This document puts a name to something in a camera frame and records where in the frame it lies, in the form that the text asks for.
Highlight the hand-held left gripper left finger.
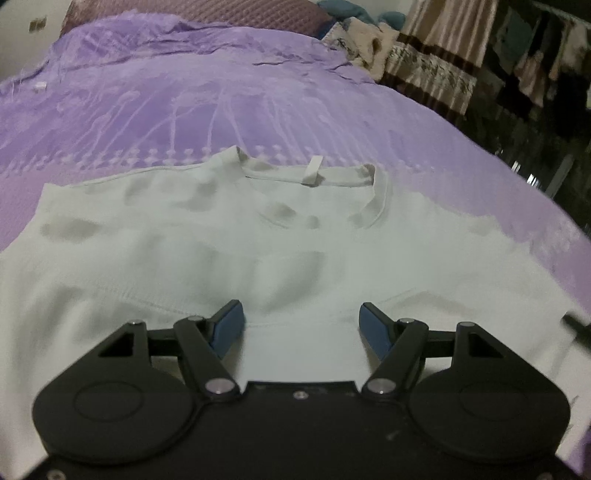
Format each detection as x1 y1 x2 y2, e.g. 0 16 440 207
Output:
96 300 246 398

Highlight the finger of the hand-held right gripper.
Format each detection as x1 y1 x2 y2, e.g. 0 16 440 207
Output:
560 313 591 344

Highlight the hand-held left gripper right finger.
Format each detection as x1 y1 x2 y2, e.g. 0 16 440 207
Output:
359 300 509 398

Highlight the white sweatshirt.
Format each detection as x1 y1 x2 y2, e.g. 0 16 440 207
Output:
0 145 591 462

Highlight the row of hanging clothes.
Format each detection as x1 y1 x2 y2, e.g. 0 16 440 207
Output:
489 0 591 139

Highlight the purple floral bedspread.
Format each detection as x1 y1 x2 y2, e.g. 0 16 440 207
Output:
0 14 591 480

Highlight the brown patterned curtain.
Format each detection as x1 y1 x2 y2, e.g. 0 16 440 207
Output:
379 0 499 126

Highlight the white embroidered cushion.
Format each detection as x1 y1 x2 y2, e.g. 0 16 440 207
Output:
323 21 365 61

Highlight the blue plush toy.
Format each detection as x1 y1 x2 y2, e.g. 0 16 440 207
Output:
316 0 376 24
379 10 410 31

